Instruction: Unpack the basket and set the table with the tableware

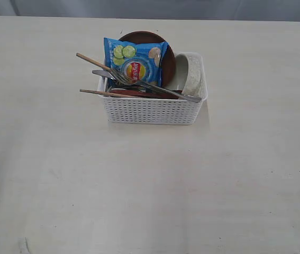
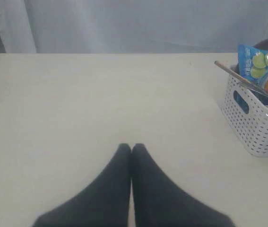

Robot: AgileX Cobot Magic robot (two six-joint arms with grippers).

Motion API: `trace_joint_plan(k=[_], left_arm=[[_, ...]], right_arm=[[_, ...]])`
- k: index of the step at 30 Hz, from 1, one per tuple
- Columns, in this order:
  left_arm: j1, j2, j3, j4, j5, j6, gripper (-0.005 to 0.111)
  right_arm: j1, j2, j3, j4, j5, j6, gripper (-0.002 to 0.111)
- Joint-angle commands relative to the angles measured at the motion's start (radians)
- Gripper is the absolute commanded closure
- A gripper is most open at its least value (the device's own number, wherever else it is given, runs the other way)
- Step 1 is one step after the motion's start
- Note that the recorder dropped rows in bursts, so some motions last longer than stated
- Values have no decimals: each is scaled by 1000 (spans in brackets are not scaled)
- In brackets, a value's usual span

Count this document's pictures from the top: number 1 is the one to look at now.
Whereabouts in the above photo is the silver metal fork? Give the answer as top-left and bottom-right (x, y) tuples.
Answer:
(108, 68), (202, 103)

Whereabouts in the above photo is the dark red wooden spoon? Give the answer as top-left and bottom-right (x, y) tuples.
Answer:
(111, 89), (179, 99)

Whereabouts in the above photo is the brown round plate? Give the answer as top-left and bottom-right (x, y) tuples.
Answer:
(119, 31), (176, 87)

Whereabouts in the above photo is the white speckled ceramic bowl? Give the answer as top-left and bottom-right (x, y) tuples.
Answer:
(165, 52), (202, 97)

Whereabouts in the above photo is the white perforated plastic basket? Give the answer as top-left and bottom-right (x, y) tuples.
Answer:
(100, 52), (208, 125)

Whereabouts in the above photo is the silver metal table knife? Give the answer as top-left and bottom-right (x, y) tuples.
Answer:
(92, 70), (131, 85)

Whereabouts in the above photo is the wooden chopstick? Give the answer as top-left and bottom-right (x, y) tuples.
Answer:
(79, 89), (138, 98)
(76, 53), (111, 71)

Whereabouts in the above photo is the blue Lays chip bag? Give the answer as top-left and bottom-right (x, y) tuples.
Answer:
(104, 38), (168, 87)

